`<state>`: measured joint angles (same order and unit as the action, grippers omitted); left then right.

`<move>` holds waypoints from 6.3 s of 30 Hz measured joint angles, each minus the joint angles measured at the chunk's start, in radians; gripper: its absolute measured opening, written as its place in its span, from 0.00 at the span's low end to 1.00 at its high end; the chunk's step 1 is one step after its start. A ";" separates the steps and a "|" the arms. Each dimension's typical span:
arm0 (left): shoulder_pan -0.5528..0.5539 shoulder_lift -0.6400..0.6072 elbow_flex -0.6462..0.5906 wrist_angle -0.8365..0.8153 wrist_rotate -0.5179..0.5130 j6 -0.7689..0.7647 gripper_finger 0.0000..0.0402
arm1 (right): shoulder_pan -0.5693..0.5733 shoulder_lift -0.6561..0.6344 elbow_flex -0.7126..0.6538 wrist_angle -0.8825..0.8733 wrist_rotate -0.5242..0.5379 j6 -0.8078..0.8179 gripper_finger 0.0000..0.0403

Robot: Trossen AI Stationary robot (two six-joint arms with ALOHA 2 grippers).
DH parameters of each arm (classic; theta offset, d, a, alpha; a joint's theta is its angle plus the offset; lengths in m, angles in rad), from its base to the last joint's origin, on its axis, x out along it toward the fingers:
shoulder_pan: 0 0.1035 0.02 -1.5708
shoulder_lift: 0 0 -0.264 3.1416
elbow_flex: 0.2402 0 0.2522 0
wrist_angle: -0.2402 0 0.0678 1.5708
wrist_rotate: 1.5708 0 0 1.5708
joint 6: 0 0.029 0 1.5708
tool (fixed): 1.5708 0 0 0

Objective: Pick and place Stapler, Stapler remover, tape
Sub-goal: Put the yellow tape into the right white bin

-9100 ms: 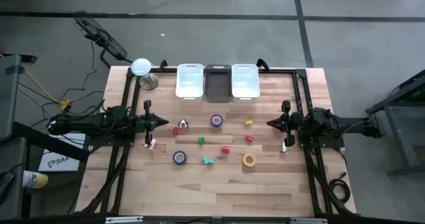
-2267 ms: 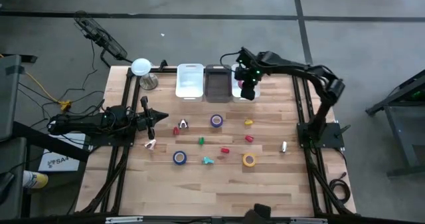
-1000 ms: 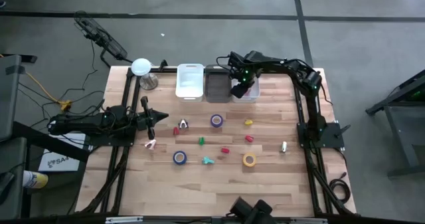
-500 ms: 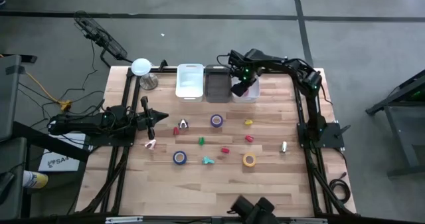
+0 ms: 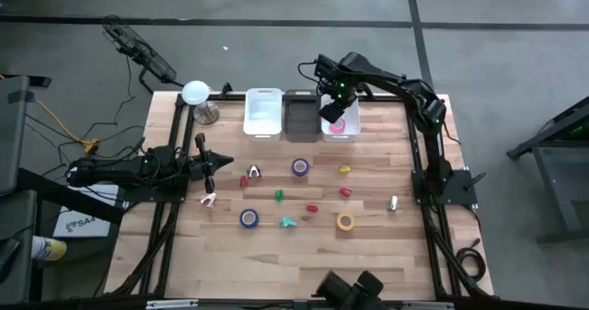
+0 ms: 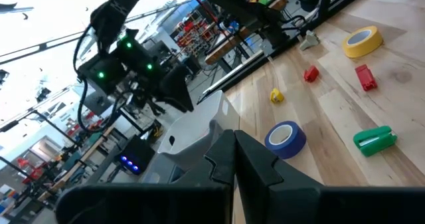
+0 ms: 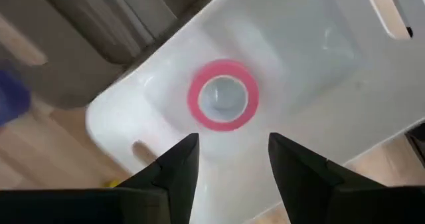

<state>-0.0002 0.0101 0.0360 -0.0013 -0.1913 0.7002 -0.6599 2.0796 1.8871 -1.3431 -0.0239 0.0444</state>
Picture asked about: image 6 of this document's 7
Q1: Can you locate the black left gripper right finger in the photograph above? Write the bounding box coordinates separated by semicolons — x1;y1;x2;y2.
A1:
234;130;425;224

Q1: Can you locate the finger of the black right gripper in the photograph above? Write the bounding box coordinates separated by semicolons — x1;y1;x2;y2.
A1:
155;64;187;100
165;80;195;114

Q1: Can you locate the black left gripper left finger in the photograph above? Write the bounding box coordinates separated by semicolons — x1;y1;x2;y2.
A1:
54;129;237;224

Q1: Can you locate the blue tape roll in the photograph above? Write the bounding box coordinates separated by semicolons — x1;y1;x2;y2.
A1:
264;120;307;160

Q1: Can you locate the yellow mini stapler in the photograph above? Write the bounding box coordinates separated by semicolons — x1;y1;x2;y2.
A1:
269;88;285;104

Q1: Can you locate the red mini stapler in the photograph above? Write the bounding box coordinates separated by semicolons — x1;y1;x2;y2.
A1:
303;65;320;84
354;64;379;92

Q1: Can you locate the green mini stapler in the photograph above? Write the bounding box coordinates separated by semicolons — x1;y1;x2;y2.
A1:
353;125;398;158

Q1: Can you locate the yellow tape roll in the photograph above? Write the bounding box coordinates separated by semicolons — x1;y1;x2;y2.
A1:
341;25;384;59

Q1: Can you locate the white plastic bin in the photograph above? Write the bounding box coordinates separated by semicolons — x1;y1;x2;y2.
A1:
142;90;240;185

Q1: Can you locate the black box with blue lights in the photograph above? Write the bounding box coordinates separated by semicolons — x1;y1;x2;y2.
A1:
116;134;156;175

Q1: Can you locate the wooden workbench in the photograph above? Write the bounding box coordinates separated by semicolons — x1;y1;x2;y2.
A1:
204;0;288;65

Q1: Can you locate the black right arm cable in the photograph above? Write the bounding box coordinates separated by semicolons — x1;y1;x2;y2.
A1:
72;24;124;134

